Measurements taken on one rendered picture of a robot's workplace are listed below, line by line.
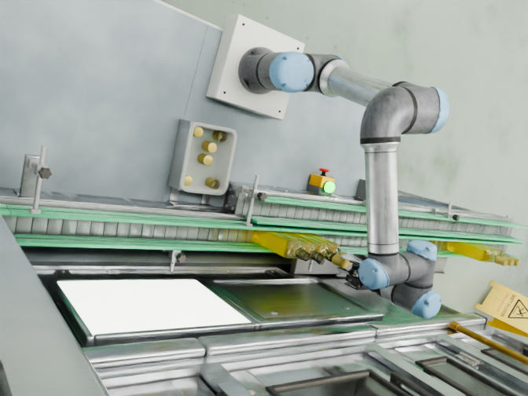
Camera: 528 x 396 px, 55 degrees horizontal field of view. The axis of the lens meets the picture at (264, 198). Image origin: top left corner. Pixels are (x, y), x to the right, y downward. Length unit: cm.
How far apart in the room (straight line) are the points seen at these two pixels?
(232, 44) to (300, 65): 26
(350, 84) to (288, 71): 18
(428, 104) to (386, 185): 22
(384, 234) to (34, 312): 100
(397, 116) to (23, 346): 105
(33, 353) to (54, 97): 130
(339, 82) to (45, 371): 134
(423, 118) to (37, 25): 103
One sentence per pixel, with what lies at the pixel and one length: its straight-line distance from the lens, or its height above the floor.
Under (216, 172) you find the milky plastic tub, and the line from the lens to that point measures 173.
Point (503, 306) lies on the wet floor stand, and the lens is 484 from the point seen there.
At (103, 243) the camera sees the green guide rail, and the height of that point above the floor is 96.
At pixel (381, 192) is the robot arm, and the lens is 122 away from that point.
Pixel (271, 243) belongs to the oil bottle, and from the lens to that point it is 165.
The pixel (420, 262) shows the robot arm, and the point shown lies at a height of 151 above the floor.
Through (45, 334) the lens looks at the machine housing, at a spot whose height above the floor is 200.
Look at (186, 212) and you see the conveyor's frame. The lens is 159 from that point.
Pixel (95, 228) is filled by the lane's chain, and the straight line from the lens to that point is 150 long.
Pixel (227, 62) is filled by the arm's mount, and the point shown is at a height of 82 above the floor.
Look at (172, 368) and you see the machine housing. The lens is 108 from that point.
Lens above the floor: 225
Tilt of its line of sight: 53 degrees down
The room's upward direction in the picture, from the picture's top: 111 degrees clockwise
